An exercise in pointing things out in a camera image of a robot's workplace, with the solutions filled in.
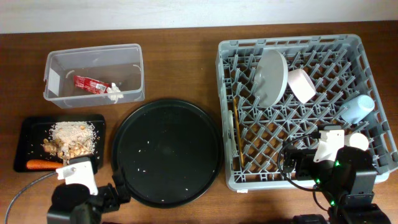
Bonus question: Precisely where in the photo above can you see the orange carrot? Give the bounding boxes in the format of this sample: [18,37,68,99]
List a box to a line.
[26,159,63,170]

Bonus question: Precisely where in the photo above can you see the white tissue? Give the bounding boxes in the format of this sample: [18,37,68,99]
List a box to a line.
[106,83,124,104]

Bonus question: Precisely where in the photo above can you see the white cup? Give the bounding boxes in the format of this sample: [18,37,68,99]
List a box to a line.
[344,133,369,151]

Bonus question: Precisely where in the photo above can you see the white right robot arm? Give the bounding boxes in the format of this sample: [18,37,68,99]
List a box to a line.
[282,146,391,223]

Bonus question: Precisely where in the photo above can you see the clear plastic bin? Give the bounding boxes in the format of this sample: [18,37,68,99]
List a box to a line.
[43,44,145,109]

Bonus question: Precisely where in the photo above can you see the red snack wrapper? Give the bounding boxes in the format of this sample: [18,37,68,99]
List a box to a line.
[73,75,111,94]

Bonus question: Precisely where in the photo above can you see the round black tray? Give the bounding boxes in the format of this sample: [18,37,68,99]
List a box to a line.
[111,99,223,208]

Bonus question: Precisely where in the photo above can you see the white plastic fork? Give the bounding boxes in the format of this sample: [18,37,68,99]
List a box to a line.
[228,110,239,157]

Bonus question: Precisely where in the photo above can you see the wooden chopstick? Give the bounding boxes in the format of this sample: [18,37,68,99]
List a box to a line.
[233,98,244,168]

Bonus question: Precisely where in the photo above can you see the pink bowl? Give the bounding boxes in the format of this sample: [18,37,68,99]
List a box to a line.
[288,68,316,103]

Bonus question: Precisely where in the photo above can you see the black rectangular tray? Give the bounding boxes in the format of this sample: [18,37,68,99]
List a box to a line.
[13,114,106,172]

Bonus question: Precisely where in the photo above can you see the rice and peanut shells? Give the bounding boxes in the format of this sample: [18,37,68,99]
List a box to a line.
[42,121,100,165]

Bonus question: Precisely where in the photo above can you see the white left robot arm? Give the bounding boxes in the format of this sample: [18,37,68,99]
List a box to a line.
[46,171,131,224]

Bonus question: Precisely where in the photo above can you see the blue cup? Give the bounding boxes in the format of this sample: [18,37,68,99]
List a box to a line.
[341,95,375,124]

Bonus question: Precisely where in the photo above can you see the grey dishwasher rack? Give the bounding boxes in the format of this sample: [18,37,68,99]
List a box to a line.
[215,34,397,192]

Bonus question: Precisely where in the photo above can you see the grey plate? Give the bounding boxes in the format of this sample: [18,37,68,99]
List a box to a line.
[254,50,288,108]

